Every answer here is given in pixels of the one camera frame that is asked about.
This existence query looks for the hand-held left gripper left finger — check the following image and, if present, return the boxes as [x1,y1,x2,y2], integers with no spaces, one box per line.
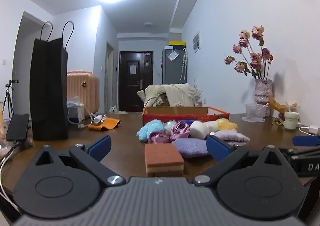
[34,135,127,187]

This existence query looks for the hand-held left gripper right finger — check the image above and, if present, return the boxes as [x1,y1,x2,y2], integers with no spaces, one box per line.
[192,135,291,187]

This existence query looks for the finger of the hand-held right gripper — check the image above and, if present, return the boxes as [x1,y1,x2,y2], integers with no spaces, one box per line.
[292,135,320,146]
[278,147,320,158]

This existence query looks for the lavender fluffy cushion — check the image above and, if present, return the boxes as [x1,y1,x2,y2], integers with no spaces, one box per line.
[214,129,250,145]

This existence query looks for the small white sponge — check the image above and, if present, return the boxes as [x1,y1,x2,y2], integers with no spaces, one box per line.
[205,121,219,133]

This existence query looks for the yellow plush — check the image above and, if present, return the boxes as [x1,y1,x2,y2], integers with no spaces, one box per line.
[216,118,238,131]

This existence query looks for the large white sponge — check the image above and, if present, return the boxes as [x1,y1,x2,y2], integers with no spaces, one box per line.
[190,120,209,140]

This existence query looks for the purple towel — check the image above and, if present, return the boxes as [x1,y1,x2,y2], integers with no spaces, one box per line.
[173,138,211,159]

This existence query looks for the pink satin cloth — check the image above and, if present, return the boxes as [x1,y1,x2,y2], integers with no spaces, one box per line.
[149,121,192,144]

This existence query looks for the blue plush toy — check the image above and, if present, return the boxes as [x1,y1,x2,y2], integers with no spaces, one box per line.
[136,119,164,142]

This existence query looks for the red cardboard box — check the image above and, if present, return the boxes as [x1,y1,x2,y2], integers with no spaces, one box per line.
[142,106,230,127]

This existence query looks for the white cloth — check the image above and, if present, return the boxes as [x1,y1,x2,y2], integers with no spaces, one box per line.
[163,120,179,134]

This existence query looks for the brown layered sponge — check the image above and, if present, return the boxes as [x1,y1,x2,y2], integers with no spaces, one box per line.
[144,143,185,178]

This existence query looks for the orange pouch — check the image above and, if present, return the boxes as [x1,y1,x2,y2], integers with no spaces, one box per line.
[88,118,121,132]

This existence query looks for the white cup with straw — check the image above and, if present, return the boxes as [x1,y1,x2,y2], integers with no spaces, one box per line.
[284,101,300,130]

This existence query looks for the white handheld device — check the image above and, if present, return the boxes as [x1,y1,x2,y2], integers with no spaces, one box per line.
[90,113,108,124]

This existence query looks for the orange ribbed tube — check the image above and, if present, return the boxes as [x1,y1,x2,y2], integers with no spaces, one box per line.
[268,94,286,113]

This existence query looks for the clear plastic cup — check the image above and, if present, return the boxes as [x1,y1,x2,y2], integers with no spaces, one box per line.
[241,102,269,123]

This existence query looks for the pink suitcase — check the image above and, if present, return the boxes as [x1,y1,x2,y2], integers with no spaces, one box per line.
[67,70,100,118]

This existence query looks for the pink patterned vase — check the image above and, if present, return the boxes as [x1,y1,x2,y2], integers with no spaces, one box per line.
[254,79,273,118]

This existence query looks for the light wooden door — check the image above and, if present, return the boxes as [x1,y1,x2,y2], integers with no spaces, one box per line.
[105,42,114,114]

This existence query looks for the beige coat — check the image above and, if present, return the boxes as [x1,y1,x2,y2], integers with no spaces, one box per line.
[137,83,202,109]

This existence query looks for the dark brown entrance door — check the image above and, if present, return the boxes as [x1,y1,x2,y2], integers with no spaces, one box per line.
[119,51,154,113]

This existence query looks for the black paper bag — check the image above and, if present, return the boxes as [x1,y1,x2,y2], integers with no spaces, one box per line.
[29,21,69,141]

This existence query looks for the black smartphone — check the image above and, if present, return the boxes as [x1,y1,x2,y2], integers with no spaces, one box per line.
[5,113,30,142]

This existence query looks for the grey refrigerator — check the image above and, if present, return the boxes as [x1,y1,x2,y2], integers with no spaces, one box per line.
[162,45,188,85]

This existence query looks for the dried pink flowers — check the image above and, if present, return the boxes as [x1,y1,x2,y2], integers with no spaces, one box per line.
[224,25,274,80]

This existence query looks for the black tripod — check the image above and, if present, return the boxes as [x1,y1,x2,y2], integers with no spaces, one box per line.
[1,87,15,119]

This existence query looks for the white cable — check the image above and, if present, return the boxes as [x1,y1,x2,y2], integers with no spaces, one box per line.
[0,141,20,213]

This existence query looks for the framed wall picture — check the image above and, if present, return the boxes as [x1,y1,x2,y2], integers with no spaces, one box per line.
[193,30,201,53]

